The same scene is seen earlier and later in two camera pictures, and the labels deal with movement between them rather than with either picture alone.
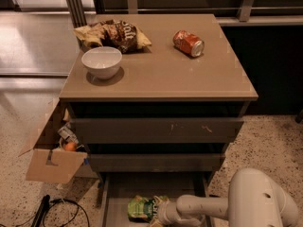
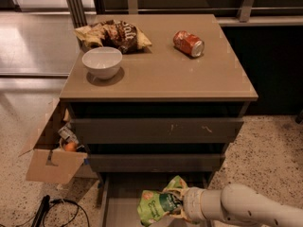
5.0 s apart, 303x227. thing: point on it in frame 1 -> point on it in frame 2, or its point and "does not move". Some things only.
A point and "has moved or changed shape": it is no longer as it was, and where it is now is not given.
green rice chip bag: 140,209 has moved or changed shape
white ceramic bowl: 102,62 does not move
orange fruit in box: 70,147 does not move
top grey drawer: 158,130 does not move
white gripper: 166,214 -> 191,204
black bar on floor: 39,218 does not move
